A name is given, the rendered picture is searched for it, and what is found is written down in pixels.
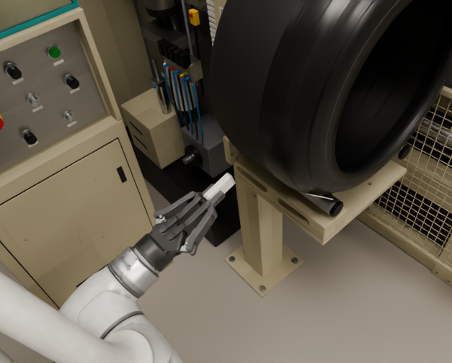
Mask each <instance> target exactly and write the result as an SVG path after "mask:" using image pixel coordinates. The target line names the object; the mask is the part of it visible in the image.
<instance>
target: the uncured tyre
mask: <svg viewBox="0 0 452 363"><path fill-rule="evenodd" d="M451 71H452V0H227V1H226V3H225V6H224V8H223V11H222V13H221V17H220V19H219V22H218V26H217V30H216V35H215V39H214V43H213V50H212V55H211V66H210V93H211V103H212V106H213V111H214V114H215V116H216V119H217V122H218V124H219V126H220V127H221V129H222V131H223V132H224V134H225V135H226V137H227V138H228V139H229V141H230V142H231V143H232V144H233V146H234V147H235V148H237V149H238V150H239V151H241V152H242V153H243V154H244V155H246V156H248V157H249V158H250V159H252V160H253V161H254V162H256V163H257V164H259V165H260V166H261V167H262V168H264V169H265V170H267V171H268V172H270V173H271V174H272V175H273V176H275V177H276V178H278V179H279V180H281V181H282V182H283V183H284V184H286V185H287V186H289V187H290V188H291V189H294V190H297V191H300V192H303V193H305V194H306V193H307V194H314V195H317V196H318V195H324V194H331V193H335V192H343V191H346V190H349V189H352V188H353V187H356V186H358V185H359V184H362V183H363V182H364V181H366V180H367V179H369V178H371V177H372V176H373V175H374V174H375V173H376V172H378V171H379V170H380V169H381V168H383V167H384V166H385V165H386V164H387V163H388V162H389V161H390V160H391V159H392V158H393V157H394V156H395V155H396V153H397V152H398V151H399V150H400V149H401V148H402V146H403V145H404V144H405V143H406V142H407V141H408V140H409V138H410V137H411V136H412V134H413V133H414V132H415V130H416V129H417V128H418V126H419V125H420V123H421V122H422V121H423V120H424V118H425V116H426V115H427V113H428V112H429V110H430V108H431V107H432V106H433V104H434V102H435V100H436V99H437V98H438V95H439V93H440V92H441V90H442V88H443V87H444V85H445V83H446V81H447V79H448V77H449V75H450V73H451Z"/></svg>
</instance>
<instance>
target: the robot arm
mask: <svg viewBox="0 0 452 363"><path fill-rule="evenodd" d="M235 183H236V182H235V181H234V179H233V177H232V175H230V174H229V173H226V174H225V175H224V176H223V177H222V178H221V179H220V180H219V181H217V182H216V183H215V184H211V185H210V186H209V187H208V188H207V189H206V190H205V191H204V192H202V193H201V192H197V193H195V192H194V191H191V192H190V193H188V194H186V195H185V196H184V197H182V198H181V199H179V200H177V201H176V202H174V203H173V204H171V205H170V206H168V207H166V208H165V209H163V210H160V211H157V212H155V213H154V217H155V218H156V225H155V226H154V227H153V229H152V231H151V232H150V233H147V234H146V235H145V236H143V237H142V238H141V239H140V240H139V241H138V242H137V243H136V244H135V247H136V248H135V249H134V248H132V247H131V246H128V247H126V248H125V249H124V250H123V251H122V252H121V253H120V254H119V255H118V256H117V257H116V258H115V259H113V260H112V261H111V262H110V263H109V264H108V265H107V266H106V267H105V268H104V269H102V270H100V271H98V272H96V273H94V274H93V275H92V276H91V277H89V278H88V279H87V280H86V281H85V282H83V283H82V284H81V285H80V286H79V287H78V288H77V289H76V290H75V291H74V292H73V293H72V295H71V296H70V297H69V298H68V299H67V301H65V303H64V304H63V305H62V306H61V308H60V309H59V311H57V310H56V309H55V308H53V307H51V306H50V305H49V304H47V303H46V302H44V301H43V300H41V299H40V298H39V297H37V296H36V295H34V294H32V293H31V292H30V291H28V290H27V289H25V288H24V287H23V286H21V285H20V284H18V283H16V282H15V281H14V280H13V279H11V278H9V277H8V276H7V275H5V274H3V273H2V272H0V332H1V333H3V334H5V335H6V336H8V337H10V338H12V339H14V340H15V341H18V342H20V343H21V344H23V345H25V346H26V347H28V348H30V349H32V350H33V351H36V352H37V353H39V354H41V355H43V356H44V357H46V358H48V359H50V360H52V361H53V362H55V363H183V361H182V359H181V358H180V356H179V354H178V353H177V352H176V350H175V349H174V347H173V346H172V345H171V344H170V342H169V341H168V340H167V338H166V337H165V336H164V334H163V333H162V332H161V331H160V330H159V329H158V328H157V327H156V326H155V325H154V324H153V323H152V322H151V321H150V320H149V319H148V318H147V317H146V316H145V315H144V314H143V312H142V310H141V308H140V306H139V304H138V302H137V300H138V299H139V298H140V297H141V296H143V295H144V293H145V292H146V291H147V290H148V289H149V288H150V287H151V286H152V285H153V284H154V283H155V282H156V281H157V280H158V279H159V275H158V274H157V271H158V272H161V271H162V270H163V269H165V268H166V267H167V266H168V265H169V264H170V263H171V262H172V259H173V258H174V257H176V256H178V255H180V254H181V253H188V254H190V255H191V256H194V255H195V254H196V251H197V248H198V245H199V243H200V242H201V241H202V239H203V237H204V236H205V234H206V233H207V232H208V230H209V228H210V227H211V226H212V224H213V222H214V221H215V219H216V218H217V217H218V214H217V213H216V209H215V207H216V205H217V204H218V203H219V202H220V201H221V200H222V199H223V198H224V197H225V193H226V192H227V191H228V190H229V189H230V188H231V187H232V186H233V185H234V184H235ZM170 218H171V219H170ZM168 219H170V220H169V221H167V220H168ZM194 229H195V230H194ZM193 230H194V231H193ZM192 231H193V233H192ZM191 233H192V235H191V236H190V238H189V240H188V242H185V241H186V238H187V237H188V236H189V235H190V234H191ZM0 363H16V362H15V361H14V360H13V359H12V358H11V357H10V356H9V355H8V354H6V353H5V352H4V351H3V350H2V349H0Z"/></svg>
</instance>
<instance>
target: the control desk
mask: <svg viewBox="0 0 452 363"><path fill-rule="evenodd" d="M155 212H156V211H155V209H154V206H153V203H152V201H151V198H150V195H149V191H148V190H147V187H146V183H145V181H144V179H143V175H142V173H141V170H140V167H139V165H138V162H137V159H136V155H135V153H134V151H133V147H132V145H131V143H130V139H129V137H128V134H127V131H126V129H125V126H124V123H123V120H122V117H121V114H120V110H119V109H118V105H117V102H116V100H115V97H114V94H113V92H112V89H111V86H110V82H109V81H108V78H107V74H106V72H105V69H104V66H103V64H102V61H101V58H100V56H99V53H98V50H97V46H96V45H95V42H94V38H93V36H92V33H91V30H90V28H89V25H88V22H87V18H86V17H85V14H84V10H83V9H82V8H80V7H77V8H75V9H72V10H70V11H67V12H64V13H62V14H59V15H58V16H55V17H52V18H50V19H47V20H45V21H43V22H40V23H38V24H35V25H33V26H31V27H28V28H26V29H24V30H21V31H19V32H15V33H14V34H12V35H9V36H6V37H4V38H1V39H0V261H1V262H2V263H3V264H4V266H5V267H6V268H7V269H8V270H9V271H10V272H11V273H12V274H13V275H14V276H15V277H16V278H17V279H18V280H19V281H20V282H21V283H22V284H23V285H24V286H25V287H26V289H27V290H28V291H30V292H31V293H32V294H34V295H36V296H37V297H39V298H40V299H41V300H43V301H44V302H46V303H47V304H49V305H50V306H51V307H53V308H55V309H56V310H57V311H59V309H60V308H61V306H62V305H63V304H64V303H65V301H67V299H68V298H69V297H70V296H71V295H72V293H73V292H74V291H75V290H76V289H77V288H78V287H79V286H80V285H81V284H82V283H83V282H85V281H86V280H87V279H88V278H89V277H91V276H92V275H93V274H94V273H96V272H98V271H100V270H102V269H104V268H105V267H106V266H107V265H108V264H109V263H110V262H111V261H112V260H113V259H115V258H116V257H117V256H118V255H119V254H120V253H121V252H122V251H123V250H124V249H125V248H126V247H128V246H131V247H132V248H134V249H135V248H136V247H135V244H136V243H137V242H138V241H139V240H140V239H141V238H142V237H143V236H145V235H146V234H147V233H150V232H151V231H152V229H153V227H154V226H155V225H156V218H155V217H154V213H155Z"/></svg>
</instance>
